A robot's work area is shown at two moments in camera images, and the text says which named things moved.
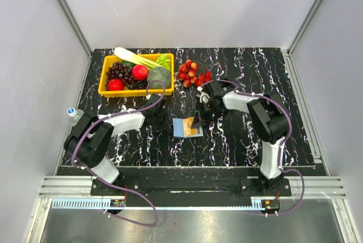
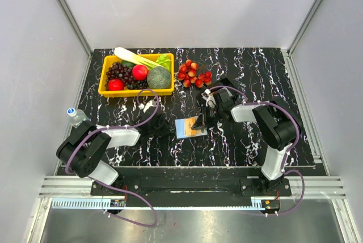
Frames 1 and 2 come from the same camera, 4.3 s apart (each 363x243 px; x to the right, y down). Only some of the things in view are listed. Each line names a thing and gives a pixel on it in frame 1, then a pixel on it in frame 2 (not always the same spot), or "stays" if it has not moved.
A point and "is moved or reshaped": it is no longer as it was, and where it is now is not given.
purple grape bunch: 117,71 stays
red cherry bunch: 188,73 stays
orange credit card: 188,131 is moved or reshaped
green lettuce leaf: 164,60 stays
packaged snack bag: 181,128 stays
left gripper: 167,125 -> 168,128
